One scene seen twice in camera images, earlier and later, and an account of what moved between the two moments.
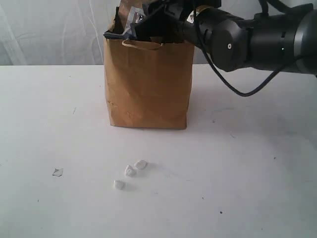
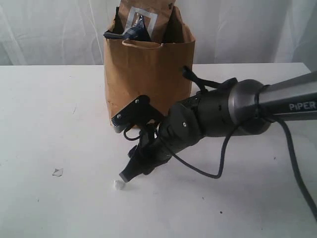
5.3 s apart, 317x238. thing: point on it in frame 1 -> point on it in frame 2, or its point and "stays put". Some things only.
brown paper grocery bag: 149,83 stays put
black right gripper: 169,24 -> 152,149
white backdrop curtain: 72,32 stays put
